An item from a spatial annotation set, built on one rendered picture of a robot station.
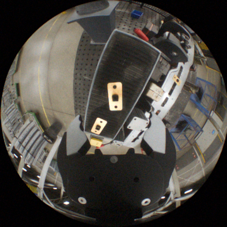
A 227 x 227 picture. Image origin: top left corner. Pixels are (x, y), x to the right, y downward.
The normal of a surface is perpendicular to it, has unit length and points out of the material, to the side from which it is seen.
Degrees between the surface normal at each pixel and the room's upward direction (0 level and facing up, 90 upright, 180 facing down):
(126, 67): 0
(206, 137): 90
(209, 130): 90
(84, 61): 0
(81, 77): 0
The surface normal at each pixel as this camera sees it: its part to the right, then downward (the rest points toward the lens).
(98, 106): -0.01, 0.53
